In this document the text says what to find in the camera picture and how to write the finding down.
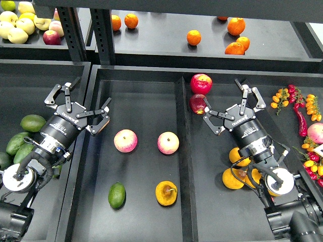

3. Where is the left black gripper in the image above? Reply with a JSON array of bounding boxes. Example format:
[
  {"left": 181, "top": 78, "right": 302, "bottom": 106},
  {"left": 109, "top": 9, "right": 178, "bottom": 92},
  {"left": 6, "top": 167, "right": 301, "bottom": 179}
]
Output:
[{"left": 40, "top": 77, "right": 112, "bottom": 154}]

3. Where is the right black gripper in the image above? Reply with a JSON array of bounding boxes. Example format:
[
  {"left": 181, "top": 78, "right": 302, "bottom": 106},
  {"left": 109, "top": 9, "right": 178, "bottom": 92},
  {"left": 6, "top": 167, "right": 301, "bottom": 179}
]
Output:
[{"left": 203, "top": 79, "right": 275, "bottom": 161}]

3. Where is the green avocado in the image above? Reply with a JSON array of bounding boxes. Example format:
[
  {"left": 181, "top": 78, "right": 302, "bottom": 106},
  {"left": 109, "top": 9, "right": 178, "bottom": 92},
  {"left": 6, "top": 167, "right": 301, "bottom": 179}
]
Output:
[{"left": 108, "top": 182, "right": 126, "bottom": 209}]

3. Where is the yellow pear with stem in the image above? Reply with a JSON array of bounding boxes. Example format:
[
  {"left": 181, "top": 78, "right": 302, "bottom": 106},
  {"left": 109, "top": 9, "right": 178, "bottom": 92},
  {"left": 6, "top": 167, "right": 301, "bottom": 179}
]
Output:
[{"left": 155, "top": 180, "right": 178, "bottom": 206}]

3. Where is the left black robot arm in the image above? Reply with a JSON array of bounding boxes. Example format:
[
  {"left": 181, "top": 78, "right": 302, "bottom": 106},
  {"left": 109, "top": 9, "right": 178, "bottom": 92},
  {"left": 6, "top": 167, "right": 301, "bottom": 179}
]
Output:
[{"left": 1, "top": 79, "right": 111, "bottom": 241}]

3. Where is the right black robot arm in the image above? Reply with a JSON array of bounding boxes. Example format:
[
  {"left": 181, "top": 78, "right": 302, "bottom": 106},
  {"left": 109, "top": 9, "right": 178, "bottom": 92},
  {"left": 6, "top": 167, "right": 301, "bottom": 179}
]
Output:
[{"left": 202, "top": 82, "right": 322, "bottom": 241}]

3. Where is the yellow pear upper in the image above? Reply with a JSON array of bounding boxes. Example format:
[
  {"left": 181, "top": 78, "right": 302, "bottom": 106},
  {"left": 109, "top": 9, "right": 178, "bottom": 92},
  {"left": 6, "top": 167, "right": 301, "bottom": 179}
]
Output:
[{"left": 229, "top": 147, "right": 251, "bottom": 167}]

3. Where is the avocado top of pile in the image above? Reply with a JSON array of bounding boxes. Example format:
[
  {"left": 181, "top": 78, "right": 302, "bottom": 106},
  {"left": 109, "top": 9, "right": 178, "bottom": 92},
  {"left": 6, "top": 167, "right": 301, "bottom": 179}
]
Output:
[{"left": 20, "top": 114, "right": 46, "bottom": 133}]

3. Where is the dark red apple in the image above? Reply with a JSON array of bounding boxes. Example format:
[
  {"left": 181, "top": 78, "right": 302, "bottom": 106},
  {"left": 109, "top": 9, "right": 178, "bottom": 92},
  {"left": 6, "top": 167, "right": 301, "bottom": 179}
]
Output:
[{"left": 189, "top": 94, "right": 207, "bottom": 115}]

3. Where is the orange cherry tomato bunch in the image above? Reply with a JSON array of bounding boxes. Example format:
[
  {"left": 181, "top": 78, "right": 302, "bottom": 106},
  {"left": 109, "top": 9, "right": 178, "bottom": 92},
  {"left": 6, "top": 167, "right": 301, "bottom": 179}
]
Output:
[{"left": 270, "top": 88, "right": 290, "bottom": 115}]

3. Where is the bright red apple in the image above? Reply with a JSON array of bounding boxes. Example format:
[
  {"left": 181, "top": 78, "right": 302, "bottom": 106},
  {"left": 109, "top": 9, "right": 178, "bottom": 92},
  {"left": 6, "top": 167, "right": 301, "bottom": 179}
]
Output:
[{"left": 190, "top": 74, "right": 213, "bottom": 95}]

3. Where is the black left tray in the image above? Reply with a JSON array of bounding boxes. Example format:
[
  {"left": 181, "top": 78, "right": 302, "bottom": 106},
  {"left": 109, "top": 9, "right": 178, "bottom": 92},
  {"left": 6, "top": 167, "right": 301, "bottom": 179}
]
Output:
[{"left": 1, "top": 59, "right": 90, "bottom": 241}]

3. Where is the pink apple left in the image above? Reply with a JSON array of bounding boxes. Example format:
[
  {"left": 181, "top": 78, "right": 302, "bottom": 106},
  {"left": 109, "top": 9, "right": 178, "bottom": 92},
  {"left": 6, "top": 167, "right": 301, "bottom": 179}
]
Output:
[{"left": 114, "top": 129, "right": 138, "bottom": 153}]

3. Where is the red chili pepper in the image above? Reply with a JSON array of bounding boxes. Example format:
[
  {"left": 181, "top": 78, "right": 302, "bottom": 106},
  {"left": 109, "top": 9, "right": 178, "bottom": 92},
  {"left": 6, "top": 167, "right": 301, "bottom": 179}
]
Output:
[{"left": 293, "top": 103, "right": 307, "bottom": 137}]

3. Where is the pink apple at right edge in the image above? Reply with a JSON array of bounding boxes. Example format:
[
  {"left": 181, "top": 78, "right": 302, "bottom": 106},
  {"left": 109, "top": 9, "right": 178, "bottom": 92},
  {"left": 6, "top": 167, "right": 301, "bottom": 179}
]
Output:
[{"left": 307, "top": 123, "right": 323, "bottom": 144}]

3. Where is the red apple on shelf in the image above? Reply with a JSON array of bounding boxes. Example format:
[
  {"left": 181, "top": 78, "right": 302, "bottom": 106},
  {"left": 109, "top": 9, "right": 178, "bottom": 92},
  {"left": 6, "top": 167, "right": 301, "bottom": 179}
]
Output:
[{"left": 43, "top": 30, "right": 61, "bottom": 45}]

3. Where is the large orange on shelf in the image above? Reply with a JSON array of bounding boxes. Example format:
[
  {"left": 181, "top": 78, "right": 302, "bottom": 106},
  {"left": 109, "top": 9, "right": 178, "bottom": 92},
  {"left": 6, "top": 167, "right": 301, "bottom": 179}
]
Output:
[{"left": 227, "top": 18, "right": 246, "bottom": 36}]

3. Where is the orange in shelf centre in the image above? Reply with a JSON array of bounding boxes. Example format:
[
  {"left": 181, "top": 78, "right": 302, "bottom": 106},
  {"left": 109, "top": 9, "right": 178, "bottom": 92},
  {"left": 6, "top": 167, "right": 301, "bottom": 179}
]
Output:
[{"left": 186, "top": 30, "right": 201, "bottom": 46}]

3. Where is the black centre tray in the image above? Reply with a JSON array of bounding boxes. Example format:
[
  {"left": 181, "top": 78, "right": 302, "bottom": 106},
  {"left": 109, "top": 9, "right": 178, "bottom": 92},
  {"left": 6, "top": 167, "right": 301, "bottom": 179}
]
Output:
[{"left": 54, "top": 64, "right": 323, "bottom": 242}]

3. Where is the black upper shelf tray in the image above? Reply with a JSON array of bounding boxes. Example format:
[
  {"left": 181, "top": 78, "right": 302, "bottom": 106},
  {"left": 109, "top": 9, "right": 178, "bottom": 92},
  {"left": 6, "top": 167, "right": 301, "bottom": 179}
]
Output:
[{"left": 112, "top": 12, "right": 322, "bottom": 73}]

